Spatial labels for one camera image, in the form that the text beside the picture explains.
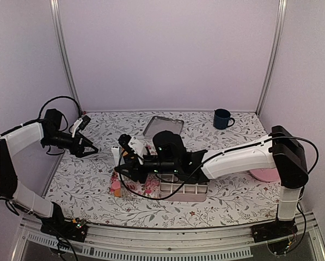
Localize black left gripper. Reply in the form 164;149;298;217
43;130;99;157

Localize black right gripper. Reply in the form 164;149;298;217
113;154;178;185

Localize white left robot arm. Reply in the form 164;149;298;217
0;109;99;236

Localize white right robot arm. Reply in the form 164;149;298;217
112;126;309;237

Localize floral rectangular tray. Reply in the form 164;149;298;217
108;171;161;199

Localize pink divided cookie tin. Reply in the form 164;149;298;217
157;174;208;203

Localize silver tin lid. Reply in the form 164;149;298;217
143;116;184;138

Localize dark blue mug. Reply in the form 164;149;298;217
213;109;235;130

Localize pink plate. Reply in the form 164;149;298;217
249;169;280;183

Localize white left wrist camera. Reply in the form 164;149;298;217
70;115;91;138

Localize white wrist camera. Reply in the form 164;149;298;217
118;134;148;165
70;115;91;138

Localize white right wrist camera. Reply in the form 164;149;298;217
118;134;148;165

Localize front aluminium rail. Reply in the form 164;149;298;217
11;212;325;260

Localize left aluminium frame post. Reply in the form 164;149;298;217
50;0;81;109

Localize aluminium frame post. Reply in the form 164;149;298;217
255;0;287;117
50;0;81;109

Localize right aluminium frame post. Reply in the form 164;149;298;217
255;0;287;117

